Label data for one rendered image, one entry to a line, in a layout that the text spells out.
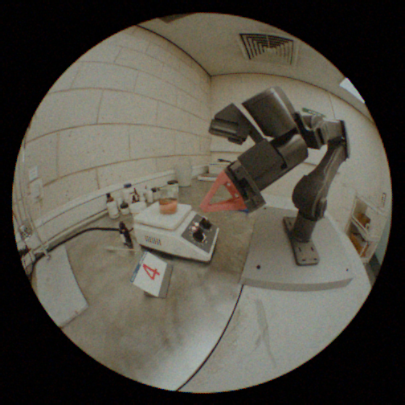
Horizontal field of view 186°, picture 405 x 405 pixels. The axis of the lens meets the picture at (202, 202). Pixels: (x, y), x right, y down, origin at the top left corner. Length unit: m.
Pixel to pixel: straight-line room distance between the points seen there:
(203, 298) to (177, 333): 0.09
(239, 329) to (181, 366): 0.12
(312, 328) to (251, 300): 0.16
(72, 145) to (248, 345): 0.81
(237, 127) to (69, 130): 0.67
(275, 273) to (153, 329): 0.24
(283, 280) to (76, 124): 0.87
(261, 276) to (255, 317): 0.08
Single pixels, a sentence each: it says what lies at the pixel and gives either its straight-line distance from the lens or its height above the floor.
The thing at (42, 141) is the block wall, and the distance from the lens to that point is 0.70.
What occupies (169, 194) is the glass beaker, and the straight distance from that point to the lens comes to 0.29.
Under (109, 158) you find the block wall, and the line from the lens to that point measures 0.73.
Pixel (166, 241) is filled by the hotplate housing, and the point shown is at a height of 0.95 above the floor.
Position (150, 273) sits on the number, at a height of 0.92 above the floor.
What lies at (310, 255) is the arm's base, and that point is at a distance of 0.33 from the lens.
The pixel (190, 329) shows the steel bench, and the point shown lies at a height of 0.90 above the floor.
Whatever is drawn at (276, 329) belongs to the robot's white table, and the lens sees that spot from 0.25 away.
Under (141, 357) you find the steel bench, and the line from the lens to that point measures 0.24.
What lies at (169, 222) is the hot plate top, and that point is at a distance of 0.28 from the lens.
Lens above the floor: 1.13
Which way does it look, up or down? 21 degrees down
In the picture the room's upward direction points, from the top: straight up
